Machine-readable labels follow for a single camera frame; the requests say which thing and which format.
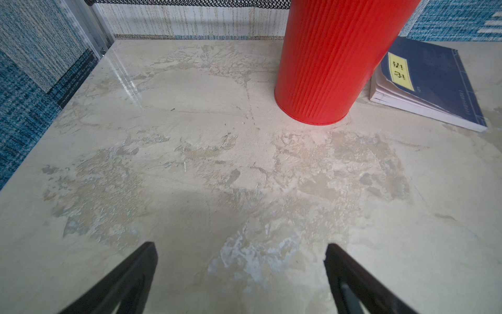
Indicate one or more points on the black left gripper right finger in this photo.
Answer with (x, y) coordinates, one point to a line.
(354, 289)

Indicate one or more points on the dark blue notebook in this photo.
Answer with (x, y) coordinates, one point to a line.
(428, 80)

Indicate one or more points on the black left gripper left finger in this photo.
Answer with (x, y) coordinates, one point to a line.
(125, 289)

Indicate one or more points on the red ribbed pencil cup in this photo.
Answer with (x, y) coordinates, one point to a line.
(330, 51)

